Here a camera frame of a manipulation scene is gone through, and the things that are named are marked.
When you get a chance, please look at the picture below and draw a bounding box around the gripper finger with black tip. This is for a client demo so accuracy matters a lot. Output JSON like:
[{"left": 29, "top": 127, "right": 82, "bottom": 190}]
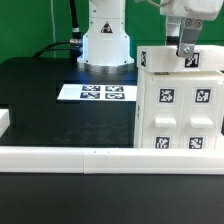
[
  {"left": 166, "top": 16, "right": 181, "bottom": 45},
  {"left": 177, "top": 18, "right": 203, "bottom": 58}
]

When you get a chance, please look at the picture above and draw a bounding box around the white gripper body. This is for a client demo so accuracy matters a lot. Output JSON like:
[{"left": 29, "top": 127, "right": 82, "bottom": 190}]
[{"left": 160, "top": 0, "right": 223, "bottom": 21}]

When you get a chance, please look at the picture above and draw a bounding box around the white cabinet top block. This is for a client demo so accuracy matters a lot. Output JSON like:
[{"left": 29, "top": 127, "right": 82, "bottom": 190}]
[{"left": 137, "top": 45, "right": 224, "bottom": 73}]

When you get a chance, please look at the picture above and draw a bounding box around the white cabinet door panel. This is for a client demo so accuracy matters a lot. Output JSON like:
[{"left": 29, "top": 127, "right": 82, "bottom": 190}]
[
  {"left": 179, "top": 72, "right": 224, "bottom": 150},
  {"left": 141, "top": 74, "right": 186, "bottom": 149}
]

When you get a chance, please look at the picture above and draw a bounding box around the white cabinet body box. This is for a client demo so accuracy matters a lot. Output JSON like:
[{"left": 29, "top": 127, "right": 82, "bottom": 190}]
[{"left": 133, "top": 69, "right": 224, "bottom": 150}]

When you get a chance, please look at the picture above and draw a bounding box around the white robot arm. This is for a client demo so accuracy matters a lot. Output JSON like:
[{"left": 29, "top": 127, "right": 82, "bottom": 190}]
[{"left": 78, "top": 0, "right": 223, "bottom": 73}]

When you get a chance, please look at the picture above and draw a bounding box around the white marker sheet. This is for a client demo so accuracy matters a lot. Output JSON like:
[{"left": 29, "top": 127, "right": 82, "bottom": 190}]
[{"left": 57, "top": 84, "right": 137, "bottom": 102}]

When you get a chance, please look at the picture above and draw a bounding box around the black cable bundle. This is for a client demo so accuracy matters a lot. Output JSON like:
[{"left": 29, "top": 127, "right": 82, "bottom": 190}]
[{"left": 32, "top": 0, "right": 84, "bottom": 61}]

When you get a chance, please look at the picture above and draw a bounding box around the white thin cable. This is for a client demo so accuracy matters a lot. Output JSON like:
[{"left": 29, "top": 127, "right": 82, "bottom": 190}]
[{"left": 49, "top": 0, "right": 58, "bottom": 59}]

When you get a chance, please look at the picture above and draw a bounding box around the white L-shaped obstacle frame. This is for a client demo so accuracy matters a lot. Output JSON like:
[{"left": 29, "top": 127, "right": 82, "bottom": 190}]
[{"left": 0, "top": 108, "right": 224, "bottom": 175}]

